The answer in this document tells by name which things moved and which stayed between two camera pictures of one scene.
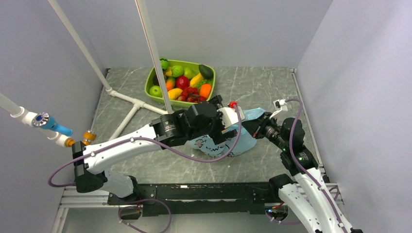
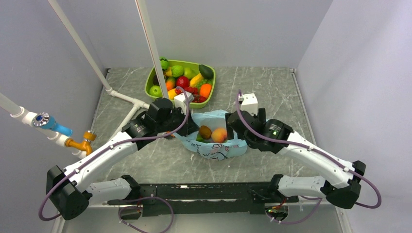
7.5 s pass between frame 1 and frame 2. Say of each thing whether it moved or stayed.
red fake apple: stayed
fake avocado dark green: stayed
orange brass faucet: stayed
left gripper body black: moved
